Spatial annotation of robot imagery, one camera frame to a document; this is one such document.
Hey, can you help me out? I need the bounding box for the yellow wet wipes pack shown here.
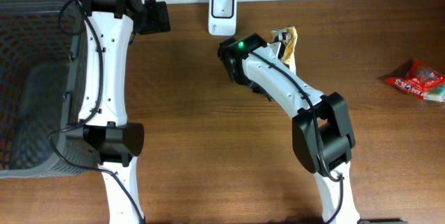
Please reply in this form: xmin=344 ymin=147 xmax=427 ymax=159
xmin=270 ymin=26 xmax=298 ymax=74

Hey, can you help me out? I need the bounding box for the red snack packet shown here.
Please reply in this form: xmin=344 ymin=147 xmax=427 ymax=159
xmin=385 ymin=59 xmax=444 ymax=99

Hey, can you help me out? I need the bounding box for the teal tissue pack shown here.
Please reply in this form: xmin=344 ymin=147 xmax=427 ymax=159
xmin=423 ymin=84 xmax=444 ymax=102

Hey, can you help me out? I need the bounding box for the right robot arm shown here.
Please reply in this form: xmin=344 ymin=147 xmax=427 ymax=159
xmin=218 ymin=33 xmax=360 ymax=223

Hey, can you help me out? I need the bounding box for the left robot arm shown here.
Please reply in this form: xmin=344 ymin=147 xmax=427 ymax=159
xmin=62 ymin=0 xmax=171 ymax=223

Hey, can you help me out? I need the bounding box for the grey plastic basket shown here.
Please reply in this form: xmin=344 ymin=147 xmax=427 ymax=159
xmin=1 ymin=0 xmax=95 ymax=179

